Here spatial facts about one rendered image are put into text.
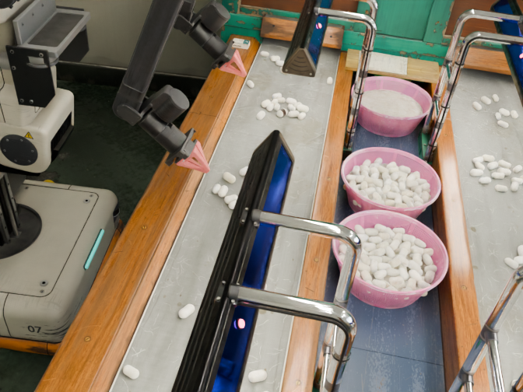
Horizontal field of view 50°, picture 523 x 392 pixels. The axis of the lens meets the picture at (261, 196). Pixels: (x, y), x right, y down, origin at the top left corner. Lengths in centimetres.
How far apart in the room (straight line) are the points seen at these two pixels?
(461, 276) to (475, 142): 62
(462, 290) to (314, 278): 32
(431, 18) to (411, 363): 128
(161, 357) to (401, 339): 52
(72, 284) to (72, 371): 83
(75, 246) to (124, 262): 76
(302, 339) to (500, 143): 101
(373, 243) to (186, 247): 44
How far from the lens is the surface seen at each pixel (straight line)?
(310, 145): 166
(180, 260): 128
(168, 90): 131
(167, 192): 142
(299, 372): 109
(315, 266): 126
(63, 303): 186
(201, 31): 169
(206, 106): 175
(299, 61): 135
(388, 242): 141
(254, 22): 219
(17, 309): 188
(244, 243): 79
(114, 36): 328
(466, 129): 191
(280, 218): 83
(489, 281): 140
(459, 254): 139
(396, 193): 156
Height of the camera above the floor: 167
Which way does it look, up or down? 40 degrees down
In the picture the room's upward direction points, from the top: 6 degrees clockwise
